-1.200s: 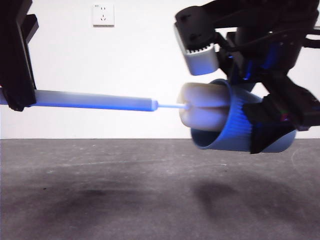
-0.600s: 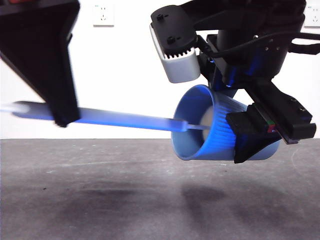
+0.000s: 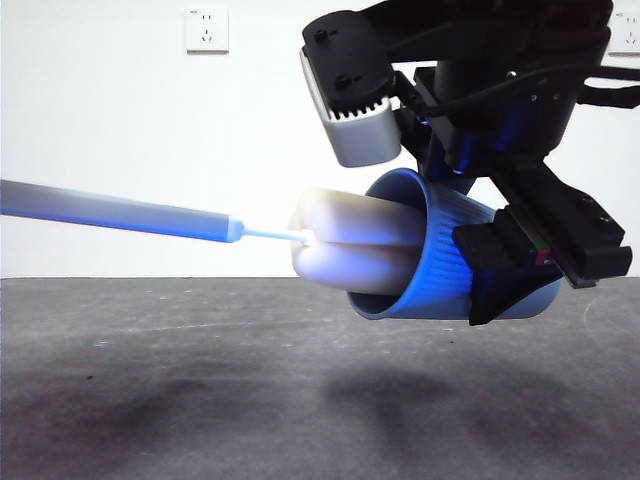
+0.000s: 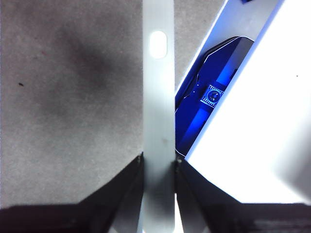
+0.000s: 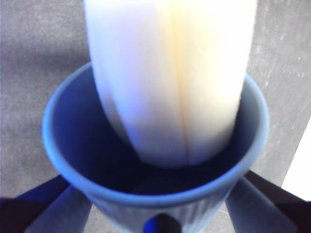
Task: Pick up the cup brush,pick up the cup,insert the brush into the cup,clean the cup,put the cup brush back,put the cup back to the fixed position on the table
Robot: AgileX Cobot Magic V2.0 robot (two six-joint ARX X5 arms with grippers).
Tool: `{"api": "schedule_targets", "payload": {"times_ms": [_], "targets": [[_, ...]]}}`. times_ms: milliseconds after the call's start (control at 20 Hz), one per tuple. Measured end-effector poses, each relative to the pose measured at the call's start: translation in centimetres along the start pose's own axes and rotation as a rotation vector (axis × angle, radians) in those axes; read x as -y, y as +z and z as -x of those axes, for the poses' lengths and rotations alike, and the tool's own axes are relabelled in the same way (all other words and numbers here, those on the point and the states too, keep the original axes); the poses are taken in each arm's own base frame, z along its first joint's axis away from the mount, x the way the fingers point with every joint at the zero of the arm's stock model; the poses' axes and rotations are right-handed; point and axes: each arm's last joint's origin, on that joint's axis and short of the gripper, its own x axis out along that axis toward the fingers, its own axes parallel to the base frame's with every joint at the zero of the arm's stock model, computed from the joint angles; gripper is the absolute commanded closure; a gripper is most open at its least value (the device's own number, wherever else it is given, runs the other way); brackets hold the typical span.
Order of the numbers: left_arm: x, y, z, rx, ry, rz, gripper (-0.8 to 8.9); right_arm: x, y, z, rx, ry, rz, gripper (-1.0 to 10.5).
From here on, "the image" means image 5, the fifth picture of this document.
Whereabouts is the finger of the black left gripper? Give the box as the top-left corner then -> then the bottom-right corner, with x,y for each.
0,174 -> 93,233
225,169 -> 311,233

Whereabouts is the blue ribbed plastic cup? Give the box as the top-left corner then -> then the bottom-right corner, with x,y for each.
41,62 -> 270,233

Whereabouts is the grey-handled sponge cup brush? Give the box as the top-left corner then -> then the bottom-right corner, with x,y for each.
83,0 -> 258,169

